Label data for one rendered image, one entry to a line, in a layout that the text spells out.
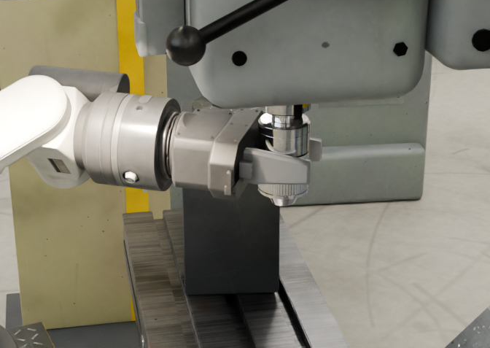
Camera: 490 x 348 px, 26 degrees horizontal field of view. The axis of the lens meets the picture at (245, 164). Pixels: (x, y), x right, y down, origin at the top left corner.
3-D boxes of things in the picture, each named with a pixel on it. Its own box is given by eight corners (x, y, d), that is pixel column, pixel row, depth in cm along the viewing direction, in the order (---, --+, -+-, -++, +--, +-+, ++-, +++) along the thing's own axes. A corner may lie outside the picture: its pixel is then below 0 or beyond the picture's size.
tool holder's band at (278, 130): (320, 128, 96) (321, 117, 96) (288, 142, 93) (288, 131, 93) (280, 116, 99) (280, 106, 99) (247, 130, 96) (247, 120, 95)
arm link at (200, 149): (233, 131, 90) (101, 117, 93) (232, 232, 94) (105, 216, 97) (267, 85, 102) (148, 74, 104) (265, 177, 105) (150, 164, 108)
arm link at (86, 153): (104, 160, 95) (-13, 147, 97) (134, 209, 104) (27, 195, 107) (135, 52, 99) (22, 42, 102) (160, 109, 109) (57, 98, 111)
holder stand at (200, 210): (184, 296, 134) (180, 149, 127) (183, 220, 155) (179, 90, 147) (278, 293, 135) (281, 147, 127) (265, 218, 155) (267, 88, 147)
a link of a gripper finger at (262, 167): (310, 187, 95) (243, 179, 96) (311, 154, 94) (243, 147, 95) (306, 194, 94) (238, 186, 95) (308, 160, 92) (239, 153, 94)
